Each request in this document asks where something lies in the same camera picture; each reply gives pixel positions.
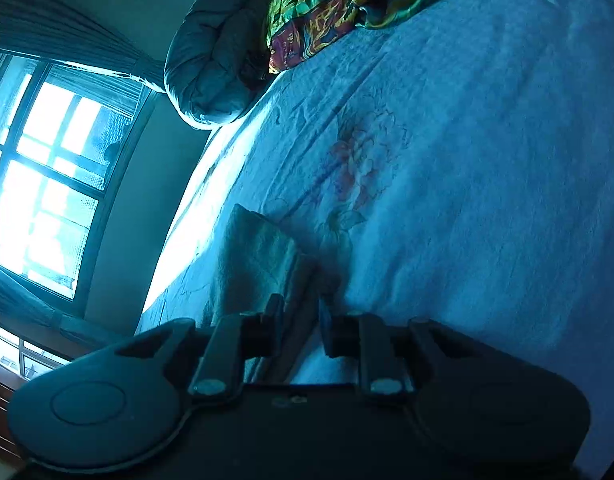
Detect dark curtain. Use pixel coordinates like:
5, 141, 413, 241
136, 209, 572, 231
0, 270, 130, 348
0, 0, 169, 94

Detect grey pants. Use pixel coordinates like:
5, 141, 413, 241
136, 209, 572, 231
207, 204, 320, 383

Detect colourful printed blanket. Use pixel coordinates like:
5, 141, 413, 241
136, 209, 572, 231
263, 0, 470, 75

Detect bed with floral sheet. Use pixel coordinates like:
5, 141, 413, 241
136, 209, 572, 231
134, 0, 614, 480

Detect folded grey quilt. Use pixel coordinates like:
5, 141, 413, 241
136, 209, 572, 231
164, 0, 290, 126

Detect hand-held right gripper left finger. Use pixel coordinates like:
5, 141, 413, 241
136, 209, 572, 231
116, 294, 289, 403

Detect balcony window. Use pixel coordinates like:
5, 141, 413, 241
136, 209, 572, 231
0, 322, 72, 382

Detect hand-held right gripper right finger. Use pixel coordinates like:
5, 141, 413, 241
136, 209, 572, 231
317, 299, 469, 403

